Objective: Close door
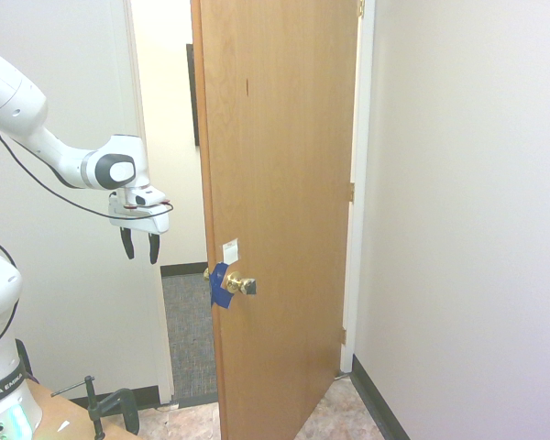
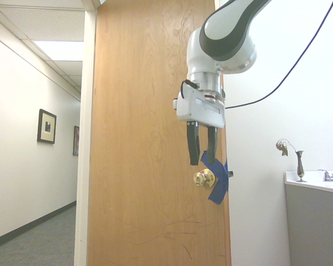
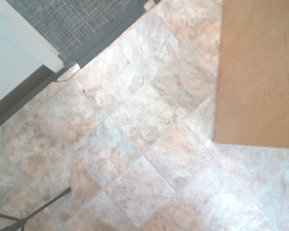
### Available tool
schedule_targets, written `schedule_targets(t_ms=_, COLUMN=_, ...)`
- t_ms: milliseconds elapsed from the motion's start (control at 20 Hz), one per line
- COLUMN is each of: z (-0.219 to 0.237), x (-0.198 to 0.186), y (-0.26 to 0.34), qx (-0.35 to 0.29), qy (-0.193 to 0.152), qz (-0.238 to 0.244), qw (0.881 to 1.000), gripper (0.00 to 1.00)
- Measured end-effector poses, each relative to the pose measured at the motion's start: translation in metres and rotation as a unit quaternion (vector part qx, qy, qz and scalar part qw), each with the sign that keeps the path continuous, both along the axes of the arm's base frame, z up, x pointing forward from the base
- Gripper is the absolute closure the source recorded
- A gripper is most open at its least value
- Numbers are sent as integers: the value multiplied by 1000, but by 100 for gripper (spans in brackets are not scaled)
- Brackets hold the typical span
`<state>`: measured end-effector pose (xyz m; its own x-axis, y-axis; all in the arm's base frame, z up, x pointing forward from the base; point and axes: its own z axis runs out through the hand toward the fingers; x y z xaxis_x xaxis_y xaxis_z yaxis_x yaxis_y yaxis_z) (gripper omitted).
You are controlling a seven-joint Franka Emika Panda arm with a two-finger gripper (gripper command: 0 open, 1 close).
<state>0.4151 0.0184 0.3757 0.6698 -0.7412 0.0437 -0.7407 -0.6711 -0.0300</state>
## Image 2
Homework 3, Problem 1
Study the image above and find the small dark framed picture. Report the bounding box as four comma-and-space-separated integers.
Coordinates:
73, 125, 80, 156

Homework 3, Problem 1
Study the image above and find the white door frame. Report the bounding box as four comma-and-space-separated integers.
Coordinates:
73, 0, 101, 266

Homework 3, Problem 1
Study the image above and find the large black framed picture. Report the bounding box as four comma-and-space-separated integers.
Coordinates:
37, 108, 57, 145

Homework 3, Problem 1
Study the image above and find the silver bud vase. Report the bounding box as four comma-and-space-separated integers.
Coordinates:
295, 150, 307, 183

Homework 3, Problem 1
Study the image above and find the brass door knob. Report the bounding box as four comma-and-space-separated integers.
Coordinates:
193, 168, 218, 189

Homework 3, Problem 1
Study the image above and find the blue painter tape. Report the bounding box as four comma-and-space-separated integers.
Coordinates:
200, 150, 229, 206

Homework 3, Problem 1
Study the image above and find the black cable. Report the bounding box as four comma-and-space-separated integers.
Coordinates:
225, 0, 333, 109

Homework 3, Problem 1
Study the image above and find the dried wilted flower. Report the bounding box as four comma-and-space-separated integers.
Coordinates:
276, 139, 297, 156

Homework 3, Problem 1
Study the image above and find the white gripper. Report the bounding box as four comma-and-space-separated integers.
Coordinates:
172, 79, 226, 166

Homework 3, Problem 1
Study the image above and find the wooden door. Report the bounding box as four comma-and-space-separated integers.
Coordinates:
86, 0, 232, 266

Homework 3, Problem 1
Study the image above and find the grey vanity cabinet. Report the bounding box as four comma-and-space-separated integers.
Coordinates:
284, 182, 333, 266

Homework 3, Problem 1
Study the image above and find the fluorescent ceiling light panel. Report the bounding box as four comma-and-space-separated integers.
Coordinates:
33, 40, 85, 54

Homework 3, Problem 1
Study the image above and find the white vanity countertop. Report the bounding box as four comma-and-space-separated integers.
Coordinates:
283, 170, 333, 195

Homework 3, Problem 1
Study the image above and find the chrome sink faucet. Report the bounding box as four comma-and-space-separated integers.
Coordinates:
317, 168, 333, 182

